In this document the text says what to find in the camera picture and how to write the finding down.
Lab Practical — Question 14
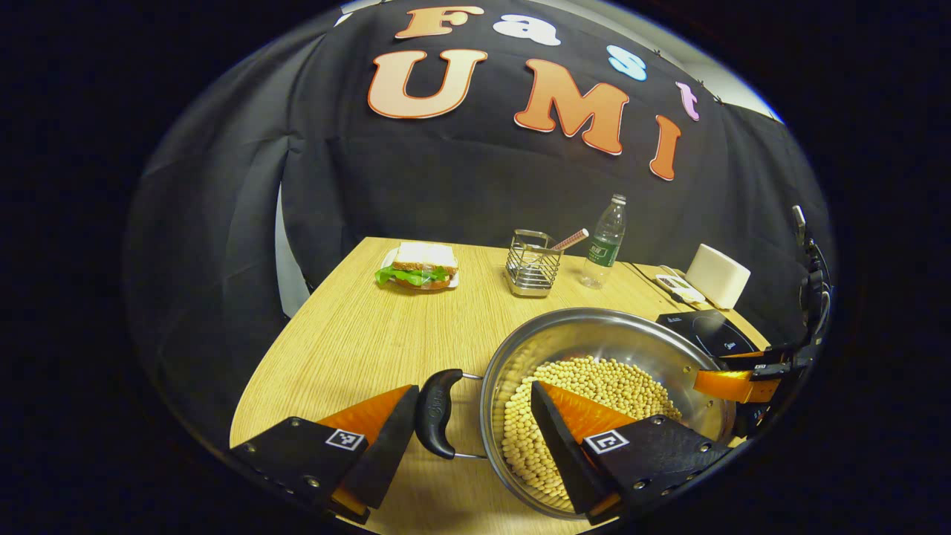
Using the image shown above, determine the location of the white toaster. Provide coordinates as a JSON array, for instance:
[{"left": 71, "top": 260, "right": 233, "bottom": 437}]
[{"left": 684, "top": 244, "right": 751, "bottom": 310}]

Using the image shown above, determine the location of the black induction cooktop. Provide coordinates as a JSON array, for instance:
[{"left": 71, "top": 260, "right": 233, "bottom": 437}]
[{"left": 656, "top": 310, "right": 760, "bottom": 359}]

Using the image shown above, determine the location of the pile of yellow soybeans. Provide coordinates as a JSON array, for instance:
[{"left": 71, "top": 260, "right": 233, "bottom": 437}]
[{"left": 502, "top": 357, "right": 683, "bottom": 512}]

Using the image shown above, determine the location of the black power cable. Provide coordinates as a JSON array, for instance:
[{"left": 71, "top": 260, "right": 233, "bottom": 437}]
[{"left": 628, "top": 262, "right": 684, "bottom": 304}]

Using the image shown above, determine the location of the sandwich with lettuce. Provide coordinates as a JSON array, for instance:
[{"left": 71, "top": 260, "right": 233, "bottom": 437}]
[{"left": 375, "top": 242, "right": 459, "bottom": 291}]

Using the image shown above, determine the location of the white divided dish with beans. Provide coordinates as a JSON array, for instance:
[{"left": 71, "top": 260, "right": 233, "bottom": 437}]
[{"left": 655, "top": 273, "right": 707, "bottom": 304}]

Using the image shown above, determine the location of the metal wire holder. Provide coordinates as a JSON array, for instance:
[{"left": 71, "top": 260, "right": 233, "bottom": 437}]
[{"left": 506, "top": 229, "right": 564, "bottom": 298}]

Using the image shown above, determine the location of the clear plastic water bottle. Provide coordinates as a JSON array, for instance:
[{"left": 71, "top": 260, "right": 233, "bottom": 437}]
[{"left": 580, "top": 194, "right": 627, "bottom": 289}]

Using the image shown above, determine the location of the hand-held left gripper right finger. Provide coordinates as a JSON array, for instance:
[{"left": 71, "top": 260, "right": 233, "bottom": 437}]
[{"left": 530, "top": 380, "right": 733, "bottom": 525}]

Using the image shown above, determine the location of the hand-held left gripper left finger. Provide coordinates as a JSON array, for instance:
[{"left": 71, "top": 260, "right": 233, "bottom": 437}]
[{"left": 229, "top": 384, "right": 421, "bottom": 525}]

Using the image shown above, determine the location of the steel pot with black handles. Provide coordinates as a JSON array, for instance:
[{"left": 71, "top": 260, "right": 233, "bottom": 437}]
[{"left": 414, "top": 308, "right": 738, "bottom": 519}]

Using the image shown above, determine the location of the black backdrop cloth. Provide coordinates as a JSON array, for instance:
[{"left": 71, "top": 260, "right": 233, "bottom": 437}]
[{"left": 123, "top": 0, "right": 833, "bottom": 447}]

